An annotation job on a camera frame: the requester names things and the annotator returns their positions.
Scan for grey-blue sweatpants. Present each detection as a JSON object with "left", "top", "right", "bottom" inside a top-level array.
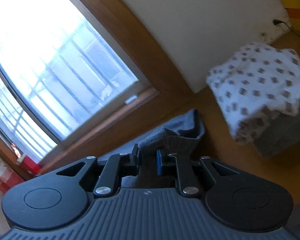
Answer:
[{"left": 99, "top": 109, "right": 205, "bottom": 189}]

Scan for white window latch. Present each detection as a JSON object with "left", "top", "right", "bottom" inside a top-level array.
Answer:
[{"left": 125, "top": 95, "right": 138, "bottom": 105}]

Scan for white grey patterned folded cloth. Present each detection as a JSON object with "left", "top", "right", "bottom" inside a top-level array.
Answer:
[{"left": 206, "top": 42, "right": 300, "bottom": 158}]

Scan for red and pink curtain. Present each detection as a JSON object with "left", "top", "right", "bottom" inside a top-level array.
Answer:
[{"left": 0, "top": 157, "right": 24, "bottom": 194}]

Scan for black wall plug cable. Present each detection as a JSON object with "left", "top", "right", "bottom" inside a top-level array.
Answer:
[{"left": 272, "top": 19, "right": 300, "bottom": 42}]

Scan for window with metal bars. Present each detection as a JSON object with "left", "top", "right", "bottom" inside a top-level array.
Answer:
[{"left": 0, "top": 0, "right": 150, "bottom": 164}]

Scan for red box with cream lid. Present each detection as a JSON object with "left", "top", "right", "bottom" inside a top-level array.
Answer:
[{"left": 17, "top": 154, "right": 40, "bottom": 175}]

